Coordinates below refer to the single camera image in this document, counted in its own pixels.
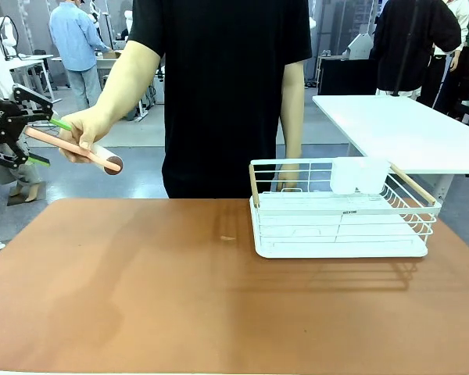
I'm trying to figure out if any white wire dish rack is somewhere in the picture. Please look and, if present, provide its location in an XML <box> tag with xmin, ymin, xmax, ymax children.
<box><xmin>248</xmin><ymin>156</ymin><xmax>443</xmax><ymax>259</ymax></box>

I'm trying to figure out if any person in black jacket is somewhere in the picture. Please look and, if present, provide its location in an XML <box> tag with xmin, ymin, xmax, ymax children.
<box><xmin>368</xmin><ymin>0</ymin><xmax>463</xmax><ymax>102</ymax></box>

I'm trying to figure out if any white drain tray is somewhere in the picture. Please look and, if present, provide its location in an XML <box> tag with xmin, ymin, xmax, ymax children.
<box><xmin>249</xmin><ymin>194</ymin><xmax>430</xmax><ymax>260</ymax></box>

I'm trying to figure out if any person's left forearm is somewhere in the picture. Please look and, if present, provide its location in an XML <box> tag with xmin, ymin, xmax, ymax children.
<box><xmin>279</xmin><ymin>60</ymin><xmax>306</xmax><ymax>173</ymax></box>

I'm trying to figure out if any black box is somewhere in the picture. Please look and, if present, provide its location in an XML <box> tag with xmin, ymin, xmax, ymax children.
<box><xmin>317</xmin><ymin>57</ymin><xmax>379</xmax><ymax>96</ymax></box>

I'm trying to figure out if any white table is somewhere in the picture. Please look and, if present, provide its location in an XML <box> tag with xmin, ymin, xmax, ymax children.
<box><xmin>312</xmin><ymin>94</ymin><xmax>469</xmax><ymax>205</ymax></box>

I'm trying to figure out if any pink handled lint roller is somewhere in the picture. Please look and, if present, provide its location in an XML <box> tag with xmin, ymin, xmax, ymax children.
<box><xmin>24</xmin><ymin>126</ymin><xmax>125</xmax><ymax>177</ymax></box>

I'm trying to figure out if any person's right forearm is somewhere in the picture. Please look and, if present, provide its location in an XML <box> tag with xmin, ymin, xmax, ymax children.
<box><xmin>92</xmin><ymin>38</ymin><xmax>162</xmax><ymax>136</ymax></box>

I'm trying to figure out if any man in blue shirt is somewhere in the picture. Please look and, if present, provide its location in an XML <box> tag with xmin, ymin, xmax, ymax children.
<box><xmin>48</xmin><ymin>0</ymin><xmax>111</xmax><ymax>113</ymax></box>

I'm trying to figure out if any white machine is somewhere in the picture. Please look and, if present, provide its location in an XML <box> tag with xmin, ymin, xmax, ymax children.
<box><xmin>341</xmin><ymin>32</ymin><xmax>375</xmax><ymax>61</ymax></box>

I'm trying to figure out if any person's black t-shirt torso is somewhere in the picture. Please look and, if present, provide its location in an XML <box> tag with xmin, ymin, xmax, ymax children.
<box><xmin>127</xmin><ymin>0</ymin><xmax>313</xmax><ymax>200</ymax></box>

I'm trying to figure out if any white desk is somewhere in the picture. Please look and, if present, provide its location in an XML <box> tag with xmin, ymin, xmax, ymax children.
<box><xmin>6</xmin><ymin>53</ymin><xmax>56</xmax><ymax>103</ymax></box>

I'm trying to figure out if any person's left hand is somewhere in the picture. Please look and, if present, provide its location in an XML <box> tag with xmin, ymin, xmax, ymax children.
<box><xmin>276</xmin><ymin>162</ymin><xmax>302</xmax><ymax>193</ymax></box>

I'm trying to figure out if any person's right hand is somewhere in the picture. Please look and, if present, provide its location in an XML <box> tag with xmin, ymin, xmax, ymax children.
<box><xmin>57</xmin><ymin>106</ymin><xmax>111</xmax><ymax>165</ymax></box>

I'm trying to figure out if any white plastic cutlery cup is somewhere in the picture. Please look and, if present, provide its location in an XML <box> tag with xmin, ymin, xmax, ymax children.
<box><xmin>330</xmin><ymin>156</ymin><xmax>392</xmax><ymax>195</ymax></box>

